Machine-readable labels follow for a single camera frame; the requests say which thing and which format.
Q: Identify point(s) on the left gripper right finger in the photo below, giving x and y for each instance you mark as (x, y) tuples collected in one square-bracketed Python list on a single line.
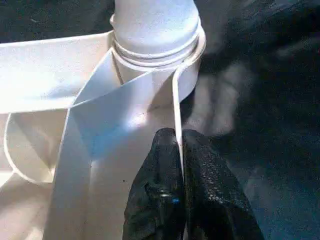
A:
[(215, 200)]

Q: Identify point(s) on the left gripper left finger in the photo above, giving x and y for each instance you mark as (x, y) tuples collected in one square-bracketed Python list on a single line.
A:
[(157, 195)]

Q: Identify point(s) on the white plastic table top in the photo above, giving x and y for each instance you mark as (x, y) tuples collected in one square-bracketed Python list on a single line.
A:
[(37, 75)]

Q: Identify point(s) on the white plastic table leg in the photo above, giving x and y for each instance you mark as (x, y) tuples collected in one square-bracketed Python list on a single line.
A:
[(155, 25)]

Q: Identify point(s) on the black work mat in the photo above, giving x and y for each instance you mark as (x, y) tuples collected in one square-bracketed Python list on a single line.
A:
[(262, 125)]

